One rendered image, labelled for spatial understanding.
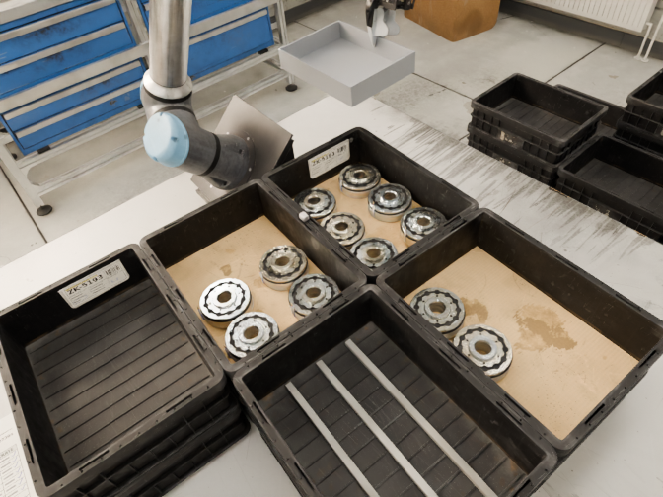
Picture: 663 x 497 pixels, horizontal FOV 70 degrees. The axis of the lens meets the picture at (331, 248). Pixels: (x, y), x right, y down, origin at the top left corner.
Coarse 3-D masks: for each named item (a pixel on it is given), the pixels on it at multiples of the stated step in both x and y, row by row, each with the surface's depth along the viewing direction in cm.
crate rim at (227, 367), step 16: (240, 192) 107; (272, 192) 106; (208, 208) 104; (288, 208) 102; (176, 224) 102; (304, 224) 100; (144, 240) 99; (320, 240) 95; (336, 256) 92; (160, 272) 93; (352, 272) 89; (176, 288) 90; (352, 288) 86; (192, 320) 84; (304, 320) 82; (208, 336) 83; (256, 352) 79; (224, 368) 78; (240, 368) 77
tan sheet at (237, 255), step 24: (264, 216) 116; (240, 240) 111; (264, 240) 110; (288, 240) 110; (192, 264) 107; (216, 264) 106; (240, 264) 106; (312, 264) 104; (192, 288) 102; (264, 288) 101; (264, 312) 97; (288, 312) 96; (216, 336) 94
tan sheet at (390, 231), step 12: (336, 180) 122; (384, 180) 121; (336, 192) 119; (336, 204) 116; (348, 204) 116; (360, 204) 116; (360, 216) 113; (372, 228) 110; (384, 228) 110; (396, 228) 109; (396, 240) 107
